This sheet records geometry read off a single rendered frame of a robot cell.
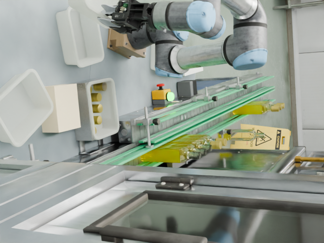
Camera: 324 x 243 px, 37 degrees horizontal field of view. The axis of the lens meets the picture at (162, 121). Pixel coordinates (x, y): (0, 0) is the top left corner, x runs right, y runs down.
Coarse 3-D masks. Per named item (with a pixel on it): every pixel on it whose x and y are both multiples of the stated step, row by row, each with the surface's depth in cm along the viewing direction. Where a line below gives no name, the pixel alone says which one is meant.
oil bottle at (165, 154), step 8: (152, 152) 198; (160, 152) 197; (168, 152) 195; (176, 152) 193; (184, 152) 192; (144, 160) 201; (152, 160) 199; (160, 160) 197; (168, 160) 195; (176, 160) 194; (184, 160) 192
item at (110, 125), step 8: (96, 80) 183; (104, 80) 186; (112, 80) 191; (88, 88) 178; (112, 88) 192; (88, 96) 178; (104, 96) 194; (112, 96) 193; (88, 104) 179; (104, 104) 195; (112, 104) 194; (104, 112) 196; (112, 112) 194; (104, 120) 197; (112, 120) 195; (96, 128) 194; (104, 128) 196; (112, 128) 195; (96, 136) 182; (104, 136) 186
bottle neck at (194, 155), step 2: (188, 152) 193; (190, 152) 192; (192, 152) 192; (194, 152) 191; (196, 152) 191; (198, 152) 191; (200, 152) 192; (188, 154) 192; (190, 154) 192; (192, 154) 191; (194, 154) 191; (196, 154) 190; (198, 154) 190; (200, 154) 192; (188, 156) 192; (190, 156) 192; (192, 156) 191; (194, 156) 191; (196, 156) 190; (198, 156) 190; (200, 156) 192; (188, 158) 193; (190, 158) 192; (192, 158) 192; (194, 158) 191; (196, 158) 191; (198, 158) 190; (200, 158) 192
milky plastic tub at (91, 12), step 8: (72, 0) 134; (80, 0) 132; (88, 0) 143; (96, 0) 147; (104, 0) 150; (112, 0) 152; (80, 8) 135; (88, 8) 132; (96, 8) 146; (88, 16) 141; (96, 16) 140; (104, 16) 138
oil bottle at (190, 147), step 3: (165, 144) 205; (168, 144) 205; (171, 144) 204; (174, 144) 203; (177, 144) 203; (180, 144) 202; (183, 144) 202; (186, 144) 201; (189, 144) 201; (186, 147) 197; (189, 147) 197; (192, 147) 198; (189, 150) 197; (192, 150) 197
